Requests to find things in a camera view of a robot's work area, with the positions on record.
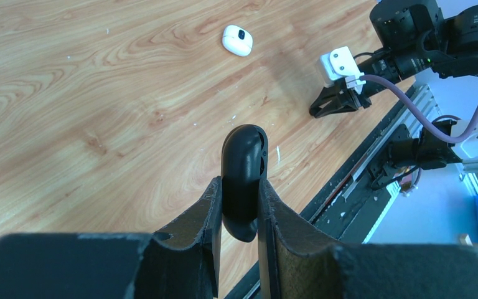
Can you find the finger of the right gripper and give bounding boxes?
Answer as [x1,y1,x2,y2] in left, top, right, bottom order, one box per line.
[309,98,359,118]
[311,85,343,108]

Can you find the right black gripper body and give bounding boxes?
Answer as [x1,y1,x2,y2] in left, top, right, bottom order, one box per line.
[334,79,372,110]

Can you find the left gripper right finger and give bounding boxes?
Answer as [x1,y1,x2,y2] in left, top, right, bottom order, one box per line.
[258,179,478,298]

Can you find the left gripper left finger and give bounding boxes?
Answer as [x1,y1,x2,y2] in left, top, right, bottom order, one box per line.
[0,177,222,298]

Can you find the black oval case cover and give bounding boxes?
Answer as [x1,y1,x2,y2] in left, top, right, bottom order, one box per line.
[221,124,268,243]

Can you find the white earbud charging case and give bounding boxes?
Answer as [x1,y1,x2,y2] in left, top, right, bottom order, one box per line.
[222,24,253,57]

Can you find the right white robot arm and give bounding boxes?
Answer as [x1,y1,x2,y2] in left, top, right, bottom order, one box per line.
[309,1,478,170]

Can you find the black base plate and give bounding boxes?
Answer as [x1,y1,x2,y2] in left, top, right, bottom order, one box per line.
[224,97,425,299]

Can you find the slotted cable duct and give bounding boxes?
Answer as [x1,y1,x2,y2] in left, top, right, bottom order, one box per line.
[362,183,401,244]

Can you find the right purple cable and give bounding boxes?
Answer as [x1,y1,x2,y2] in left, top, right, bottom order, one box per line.
[358,65,478,145]

